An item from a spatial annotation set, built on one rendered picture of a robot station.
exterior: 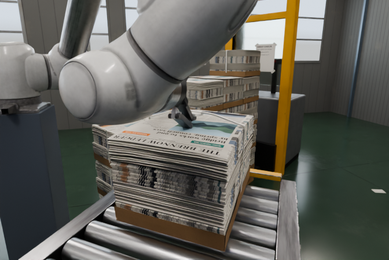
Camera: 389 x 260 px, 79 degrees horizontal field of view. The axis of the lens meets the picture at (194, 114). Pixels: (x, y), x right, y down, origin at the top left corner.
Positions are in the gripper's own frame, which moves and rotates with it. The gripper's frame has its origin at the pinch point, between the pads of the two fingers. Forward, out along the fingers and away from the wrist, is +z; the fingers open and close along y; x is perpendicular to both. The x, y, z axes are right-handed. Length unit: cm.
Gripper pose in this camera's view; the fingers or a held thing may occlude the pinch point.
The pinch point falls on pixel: (198, 88)
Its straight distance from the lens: 66.2
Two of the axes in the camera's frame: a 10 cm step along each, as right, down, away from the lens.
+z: 3.7, -1.1, 9.2
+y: -0.4, 9.9, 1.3
